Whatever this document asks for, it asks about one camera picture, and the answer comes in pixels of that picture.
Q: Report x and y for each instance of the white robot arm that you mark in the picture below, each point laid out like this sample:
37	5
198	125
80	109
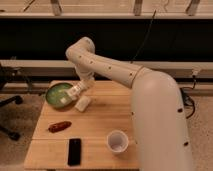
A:
159	121

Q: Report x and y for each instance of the green ceramic bowl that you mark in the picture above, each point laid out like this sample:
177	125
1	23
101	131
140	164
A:
57	96

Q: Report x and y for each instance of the wooden table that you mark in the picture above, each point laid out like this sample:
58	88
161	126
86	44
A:
108	111

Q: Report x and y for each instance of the small white box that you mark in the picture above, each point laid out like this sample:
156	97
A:
83	103

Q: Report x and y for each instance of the white paper cup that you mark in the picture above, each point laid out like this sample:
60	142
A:
117	141

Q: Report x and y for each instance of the red sausage toy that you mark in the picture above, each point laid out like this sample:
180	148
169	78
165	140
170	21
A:
53	128

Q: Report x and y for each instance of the black smartphone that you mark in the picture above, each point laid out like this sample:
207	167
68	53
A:
74	152

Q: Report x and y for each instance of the black office chair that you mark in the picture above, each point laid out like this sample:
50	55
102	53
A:
6	109

